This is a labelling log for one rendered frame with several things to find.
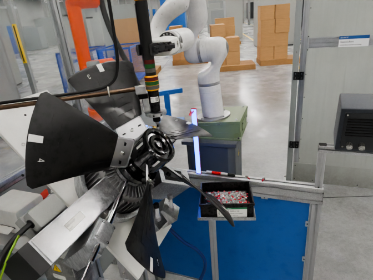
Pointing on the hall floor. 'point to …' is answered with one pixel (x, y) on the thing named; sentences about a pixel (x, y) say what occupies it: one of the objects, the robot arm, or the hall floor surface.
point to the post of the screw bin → (213, 249)
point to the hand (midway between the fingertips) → (147, 49)
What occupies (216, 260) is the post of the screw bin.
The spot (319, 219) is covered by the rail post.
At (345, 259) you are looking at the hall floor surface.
